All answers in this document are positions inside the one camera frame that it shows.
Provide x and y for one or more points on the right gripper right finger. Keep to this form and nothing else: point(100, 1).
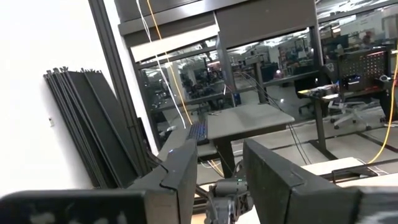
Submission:
point(280, 199)

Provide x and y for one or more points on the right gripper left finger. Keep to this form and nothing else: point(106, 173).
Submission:
point(174, 186)

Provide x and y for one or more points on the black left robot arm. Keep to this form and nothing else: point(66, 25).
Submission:
point(227, 199)

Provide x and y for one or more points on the stack of black panels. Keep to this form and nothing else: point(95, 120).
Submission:
point(93, 130)

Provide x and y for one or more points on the black keyboard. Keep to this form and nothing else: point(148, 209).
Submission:
point(198, 132)

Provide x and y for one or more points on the grey desk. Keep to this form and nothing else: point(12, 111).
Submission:
point(248, 119)

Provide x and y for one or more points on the white office chair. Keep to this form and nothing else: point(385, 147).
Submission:
point(348, 113)

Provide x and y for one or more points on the black pegboard workstation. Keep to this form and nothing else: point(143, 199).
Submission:
point(360, 71)

